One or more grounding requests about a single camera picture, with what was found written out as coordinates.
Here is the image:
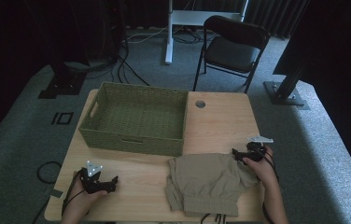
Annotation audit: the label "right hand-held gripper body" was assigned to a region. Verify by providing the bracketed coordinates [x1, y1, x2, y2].
[245, 134, 274, 163]

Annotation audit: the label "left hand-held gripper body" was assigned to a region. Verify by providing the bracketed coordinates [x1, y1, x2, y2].
[78, 160, 107, 195]

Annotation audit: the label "khaki pants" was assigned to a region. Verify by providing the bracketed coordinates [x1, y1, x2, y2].
[163, 152, 260, 224]

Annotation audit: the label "green woven basket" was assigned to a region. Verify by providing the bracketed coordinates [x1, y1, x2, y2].
[77, 81, 190, 158]

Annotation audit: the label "person's left hand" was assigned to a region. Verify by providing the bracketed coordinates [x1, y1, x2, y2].
[65, 178, 109, 217]

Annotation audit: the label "person's right hand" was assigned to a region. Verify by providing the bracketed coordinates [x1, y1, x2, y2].
[242, 145, 279, 189]

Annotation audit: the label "dark tape piece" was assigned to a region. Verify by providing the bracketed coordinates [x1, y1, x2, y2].
[49, 189, 64, 200]

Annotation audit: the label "black metal stand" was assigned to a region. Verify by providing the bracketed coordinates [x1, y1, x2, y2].
[263, 60, 311, 111]
[37, 46, 88, 100]

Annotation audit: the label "black folding chair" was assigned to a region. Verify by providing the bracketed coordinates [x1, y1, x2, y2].
[192, 15, 272, 94]

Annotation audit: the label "dark curtain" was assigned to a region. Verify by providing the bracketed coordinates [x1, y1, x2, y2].
[245, 0, 310, 39]

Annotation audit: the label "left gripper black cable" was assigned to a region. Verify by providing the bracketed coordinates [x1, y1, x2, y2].
[61, 170, 86, 217]

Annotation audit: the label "black floor cables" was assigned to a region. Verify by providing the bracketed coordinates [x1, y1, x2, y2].
[83, 27, 151, 87]

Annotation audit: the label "white desk frame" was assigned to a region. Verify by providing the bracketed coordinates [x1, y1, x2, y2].
[163, 0, 250, 65]

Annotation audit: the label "white floor cable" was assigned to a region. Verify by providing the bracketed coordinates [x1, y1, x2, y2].
[126, 25, 169, 45]

